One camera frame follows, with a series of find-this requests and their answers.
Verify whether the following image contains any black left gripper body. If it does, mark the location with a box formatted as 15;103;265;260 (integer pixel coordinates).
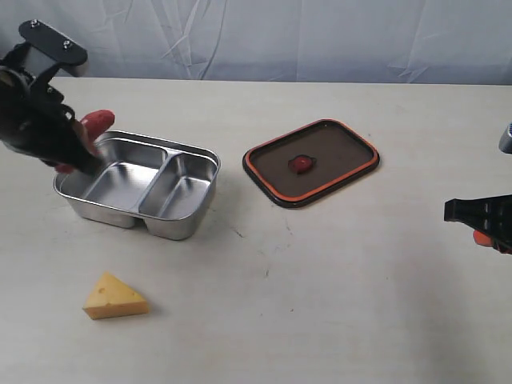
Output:
1;66;102;175

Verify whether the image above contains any red sausage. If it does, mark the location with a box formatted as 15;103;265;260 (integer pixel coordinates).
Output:
82;110;115;139

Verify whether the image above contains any dark transparent lid orange seal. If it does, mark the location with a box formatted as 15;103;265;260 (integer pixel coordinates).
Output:
242;119;380;209

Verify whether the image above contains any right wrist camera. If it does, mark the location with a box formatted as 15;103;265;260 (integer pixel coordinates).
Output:
498;122;512;154

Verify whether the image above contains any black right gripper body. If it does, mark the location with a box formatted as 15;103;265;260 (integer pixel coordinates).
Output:
444;194;511;254

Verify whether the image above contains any steel two-compartment lunch box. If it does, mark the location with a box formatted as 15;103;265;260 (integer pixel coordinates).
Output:
53;130;221;240

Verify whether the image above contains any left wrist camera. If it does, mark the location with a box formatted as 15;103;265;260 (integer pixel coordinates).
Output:
18;19;88;78

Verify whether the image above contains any white fabric backdrop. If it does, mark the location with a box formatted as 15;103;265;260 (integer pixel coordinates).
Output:
1;1;511;85

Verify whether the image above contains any yellow cheese wedge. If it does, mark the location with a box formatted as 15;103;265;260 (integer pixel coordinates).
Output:
82;272;150;320

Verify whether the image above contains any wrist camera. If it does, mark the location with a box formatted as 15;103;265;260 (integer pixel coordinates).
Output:
18;19;88;78
498;122;512;154

